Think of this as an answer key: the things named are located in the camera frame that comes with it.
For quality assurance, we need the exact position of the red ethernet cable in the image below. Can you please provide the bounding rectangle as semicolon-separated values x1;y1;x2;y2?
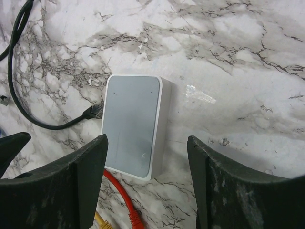
102;168;145;229

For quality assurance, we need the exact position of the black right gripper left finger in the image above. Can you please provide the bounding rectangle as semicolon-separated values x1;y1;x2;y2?
0;135;108;229

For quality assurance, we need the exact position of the black ethernet cable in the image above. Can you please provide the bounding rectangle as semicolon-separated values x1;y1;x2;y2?
0;0;104;131

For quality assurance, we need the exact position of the yellow ethernet cable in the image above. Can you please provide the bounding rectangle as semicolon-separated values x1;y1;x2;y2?
94;211;112;229

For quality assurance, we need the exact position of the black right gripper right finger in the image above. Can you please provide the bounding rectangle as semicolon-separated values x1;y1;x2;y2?
187;135;305;229

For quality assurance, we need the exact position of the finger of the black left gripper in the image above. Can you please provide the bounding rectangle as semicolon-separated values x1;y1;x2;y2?
0;132;31;177

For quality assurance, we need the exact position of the white small router box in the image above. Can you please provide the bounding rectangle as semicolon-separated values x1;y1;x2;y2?
101;74;171;181

